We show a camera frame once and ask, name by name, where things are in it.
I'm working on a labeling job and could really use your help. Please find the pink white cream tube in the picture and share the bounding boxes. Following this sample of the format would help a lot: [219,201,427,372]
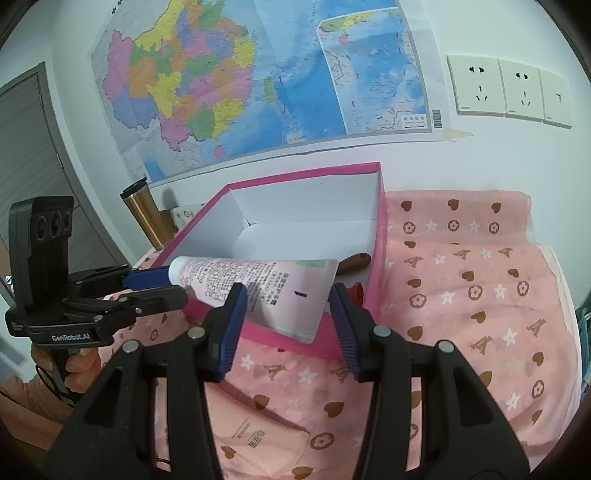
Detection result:
[168,256,339,344]

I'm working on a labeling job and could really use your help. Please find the red plastic tool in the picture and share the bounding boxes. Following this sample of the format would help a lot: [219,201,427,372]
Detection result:
[346,282,365,307]

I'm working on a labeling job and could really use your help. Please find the left hand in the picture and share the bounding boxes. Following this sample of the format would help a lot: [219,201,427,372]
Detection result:
[31,345,101,390]

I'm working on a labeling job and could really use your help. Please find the gold thermos cup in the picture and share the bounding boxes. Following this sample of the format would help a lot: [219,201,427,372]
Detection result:
[120,178,177,251]

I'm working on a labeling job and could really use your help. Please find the grey door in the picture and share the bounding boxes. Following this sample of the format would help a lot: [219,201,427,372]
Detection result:
[0,63,126,303]

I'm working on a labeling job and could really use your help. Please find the pink patterned cloth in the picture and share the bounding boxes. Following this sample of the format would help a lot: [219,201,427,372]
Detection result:
[98,188,583,480]

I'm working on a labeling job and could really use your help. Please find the pink cardboard box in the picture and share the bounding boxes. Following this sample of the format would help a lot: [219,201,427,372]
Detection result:
[149,161,389,363]

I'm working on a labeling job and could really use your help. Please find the black tracking camera left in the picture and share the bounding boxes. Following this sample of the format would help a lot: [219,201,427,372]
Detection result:
[8,196,74,321]

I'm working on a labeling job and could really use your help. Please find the wall map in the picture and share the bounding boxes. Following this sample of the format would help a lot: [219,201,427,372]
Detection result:
[89,1,448,183]

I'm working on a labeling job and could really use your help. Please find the white wall socket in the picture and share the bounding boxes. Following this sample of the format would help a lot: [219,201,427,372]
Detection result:
[447,54,506,116]
[498,59,544,121]

